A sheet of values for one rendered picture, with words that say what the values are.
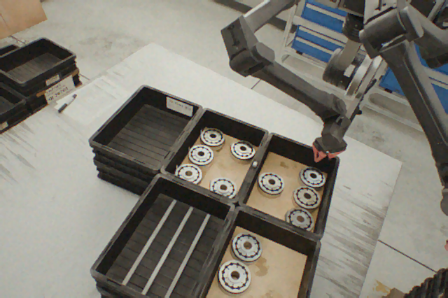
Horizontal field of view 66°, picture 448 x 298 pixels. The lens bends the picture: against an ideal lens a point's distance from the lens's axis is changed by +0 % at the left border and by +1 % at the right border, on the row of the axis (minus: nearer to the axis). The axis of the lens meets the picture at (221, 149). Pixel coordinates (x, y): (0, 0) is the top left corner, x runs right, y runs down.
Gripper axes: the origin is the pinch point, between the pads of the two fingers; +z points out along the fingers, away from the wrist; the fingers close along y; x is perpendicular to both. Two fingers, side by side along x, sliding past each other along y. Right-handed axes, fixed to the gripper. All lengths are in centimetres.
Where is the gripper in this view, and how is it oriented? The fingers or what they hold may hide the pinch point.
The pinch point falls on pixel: (323, 157)
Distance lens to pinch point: 135.5
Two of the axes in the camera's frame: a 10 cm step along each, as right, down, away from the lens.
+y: 9.2, -2.1, 3.2
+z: -1.1, 6.6, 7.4
